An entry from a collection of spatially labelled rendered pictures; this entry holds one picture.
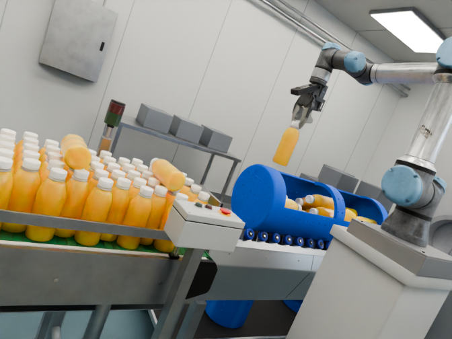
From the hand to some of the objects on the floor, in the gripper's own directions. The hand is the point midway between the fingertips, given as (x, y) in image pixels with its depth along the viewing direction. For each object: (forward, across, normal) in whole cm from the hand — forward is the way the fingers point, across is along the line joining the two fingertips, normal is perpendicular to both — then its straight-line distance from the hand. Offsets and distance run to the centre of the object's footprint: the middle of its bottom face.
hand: (295, 124), depth 140 cm
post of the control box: (+145, -28, +44) cm, 154 cm away
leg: (+144, -6, +17) cm, 146 cm away
